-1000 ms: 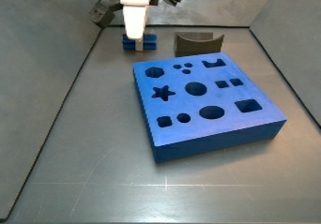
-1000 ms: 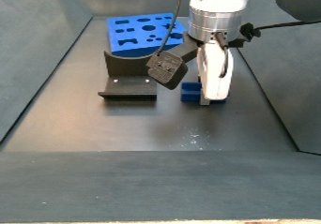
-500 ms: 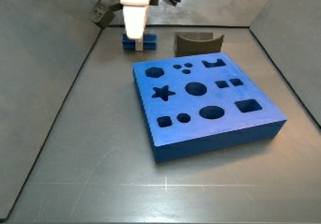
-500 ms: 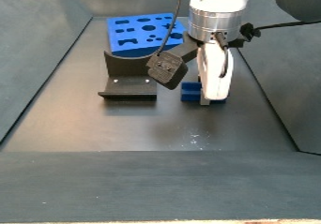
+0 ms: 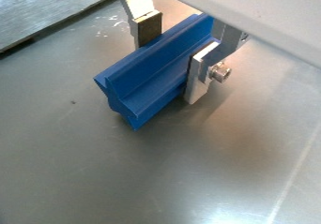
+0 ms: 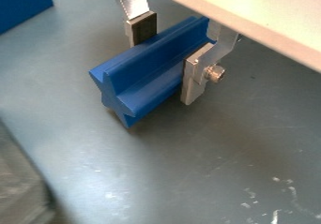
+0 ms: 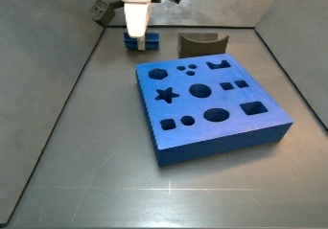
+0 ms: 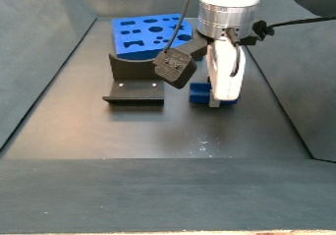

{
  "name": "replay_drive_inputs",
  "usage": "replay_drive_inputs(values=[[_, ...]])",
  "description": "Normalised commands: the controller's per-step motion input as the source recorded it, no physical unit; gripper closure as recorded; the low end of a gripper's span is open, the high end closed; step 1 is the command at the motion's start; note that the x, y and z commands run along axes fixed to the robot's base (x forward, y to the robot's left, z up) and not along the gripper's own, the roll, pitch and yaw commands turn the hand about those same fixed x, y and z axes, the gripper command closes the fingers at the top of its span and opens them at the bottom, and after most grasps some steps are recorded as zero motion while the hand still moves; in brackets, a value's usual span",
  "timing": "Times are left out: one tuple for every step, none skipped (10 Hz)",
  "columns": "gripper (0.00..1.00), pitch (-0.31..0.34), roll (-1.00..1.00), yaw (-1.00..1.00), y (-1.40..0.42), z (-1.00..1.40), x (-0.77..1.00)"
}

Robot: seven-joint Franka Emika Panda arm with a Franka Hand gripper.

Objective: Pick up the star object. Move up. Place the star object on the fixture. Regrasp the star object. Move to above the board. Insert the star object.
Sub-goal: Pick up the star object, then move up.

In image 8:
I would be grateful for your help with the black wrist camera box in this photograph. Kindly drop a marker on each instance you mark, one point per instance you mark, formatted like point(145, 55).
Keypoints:
point(175, 64)

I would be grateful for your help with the black curved fixture stand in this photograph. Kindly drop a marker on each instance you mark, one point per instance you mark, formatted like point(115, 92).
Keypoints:
point(136, 85)

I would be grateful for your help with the blue star-shaped prism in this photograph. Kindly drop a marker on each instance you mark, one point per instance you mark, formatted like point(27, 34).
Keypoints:
point(200, 93)

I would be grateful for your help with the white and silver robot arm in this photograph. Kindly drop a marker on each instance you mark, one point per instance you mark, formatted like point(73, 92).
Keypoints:
point(227, 23)

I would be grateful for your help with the blue foam shape-hole block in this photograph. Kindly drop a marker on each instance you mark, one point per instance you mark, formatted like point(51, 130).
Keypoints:
point(141, 36)

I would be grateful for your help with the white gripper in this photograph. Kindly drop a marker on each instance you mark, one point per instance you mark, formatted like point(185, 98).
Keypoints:
point(225, 66)

